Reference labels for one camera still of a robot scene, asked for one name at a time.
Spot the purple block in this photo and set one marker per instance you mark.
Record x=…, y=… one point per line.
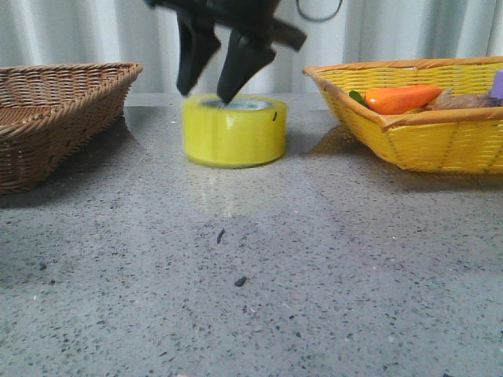
x=496, y=90

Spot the orange toy carrot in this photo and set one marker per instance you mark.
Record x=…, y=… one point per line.
x=396, y=100

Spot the brown toy object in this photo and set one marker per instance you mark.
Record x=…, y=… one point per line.
x=446, y=101

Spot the white curtain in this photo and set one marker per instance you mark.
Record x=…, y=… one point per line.
x=58, y=32

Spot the yellow wicker basket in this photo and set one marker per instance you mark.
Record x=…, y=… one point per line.
x=467, y=141

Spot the yellow tape roll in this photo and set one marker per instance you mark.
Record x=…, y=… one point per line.
x=248, y=131

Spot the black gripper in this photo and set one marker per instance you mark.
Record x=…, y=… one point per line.
x=254, y=27

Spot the brown wicker basket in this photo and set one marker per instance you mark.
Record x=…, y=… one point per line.
x=49, y=112

